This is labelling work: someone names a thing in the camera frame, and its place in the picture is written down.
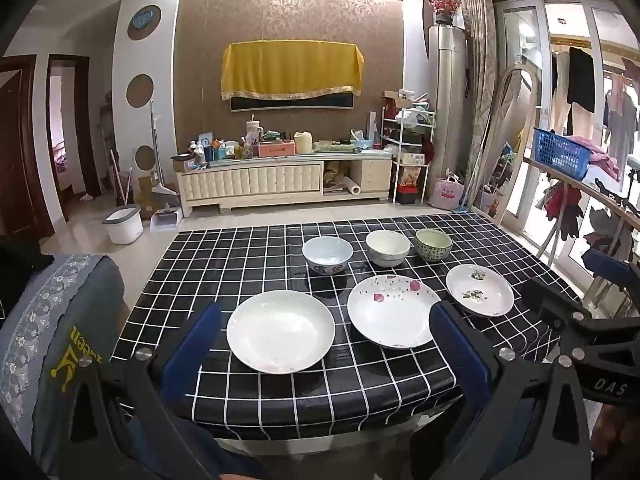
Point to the black television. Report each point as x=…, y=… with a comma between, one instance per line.
x=290, y=103

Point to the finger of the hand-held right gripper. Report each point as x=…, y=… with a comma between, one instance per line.
x=552, y=305
x=605, y=262

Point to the yellow cloth cover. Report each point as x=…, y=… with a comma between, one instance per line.
x=292, y=70

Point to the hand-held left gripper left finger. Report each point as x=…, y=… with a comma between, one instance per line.
x=192, y=355

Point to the arched wooden frame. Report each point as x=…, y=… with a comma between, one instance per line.
x=502, y=125

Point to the cream padded television cabinet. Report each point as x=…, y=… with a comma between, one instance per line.
x=250, y=180

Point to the black checked tablecloth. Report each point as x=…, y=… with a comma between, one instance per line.
x=250, y=270

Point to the plain white bowl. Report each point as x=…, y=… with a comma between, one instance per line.
x=387, y=245

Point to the pink shopping bag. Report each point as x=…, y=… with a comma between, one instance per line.
x=446, y=194

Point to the small white printed plate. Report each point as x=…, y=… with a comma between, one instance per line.
x=487, y=287

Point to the blue plastic basket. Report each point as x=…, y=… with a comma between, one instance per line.
x=562, y=152

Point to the blue and white bowl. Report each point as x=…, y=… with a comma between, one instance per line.
x=327, y=252

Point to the brown round wall disc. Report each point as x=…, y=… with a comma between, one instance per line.
x=139, y=90
x=145, y=157

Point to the cream lidded jar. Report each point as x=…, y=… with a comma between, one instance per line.
x=303, y=142

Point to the white paper roll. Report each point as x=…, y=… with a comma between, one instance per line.
x=354, y=186

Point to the white plate with pink petals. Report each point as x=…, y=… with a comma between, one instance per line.
x=387, y=315

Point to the grey dustpan with broom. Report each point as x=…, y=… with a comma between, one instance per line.
x=165, y=205

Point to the blue plastic basin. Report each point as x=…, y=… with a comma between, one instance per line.
x=361, y=144

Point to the black hanging garment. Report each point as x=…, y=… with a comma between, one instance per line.
x=581, y=80

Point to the white metal shelf rack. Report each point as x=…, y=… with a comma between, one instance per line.
x=407, y=155

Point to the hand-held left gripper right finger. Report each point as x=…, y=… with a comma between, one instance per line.
x=460, y=355

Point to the patterned beige curtain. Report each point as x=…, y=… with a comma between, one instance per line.
x=477, y=60

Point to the green patterned bowl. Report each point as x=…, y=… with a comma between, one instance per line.
x=432, y=245

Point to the dark wooden door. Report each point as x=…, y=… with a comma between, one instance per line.
x=20, y=160

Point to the pink flower vase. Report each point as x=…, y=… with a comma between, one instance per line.
x=444, y=7

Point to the standing air conditioner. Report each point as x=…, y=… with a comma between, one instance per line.
x=447, y=110

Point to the white mop bucket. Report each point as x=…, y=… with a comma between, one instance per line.
x=122, y=225

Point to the chair with grey embroidered cover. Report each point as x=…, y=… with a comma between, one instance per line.
x=45, y=310

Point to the large plain white plate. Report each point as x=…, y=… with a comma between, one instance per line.
x=280, y=332

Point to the dark cloth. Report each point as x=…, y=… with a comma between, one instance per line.
x=20, y=262

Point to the blue wall clock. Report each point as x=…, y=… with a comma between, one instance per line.
x=144, y=17

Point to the white upright mop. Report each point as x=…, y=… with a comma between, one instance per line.
x=152, y=140

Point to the pink storage box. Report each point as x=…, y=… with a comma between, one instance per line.
x=276, y=148

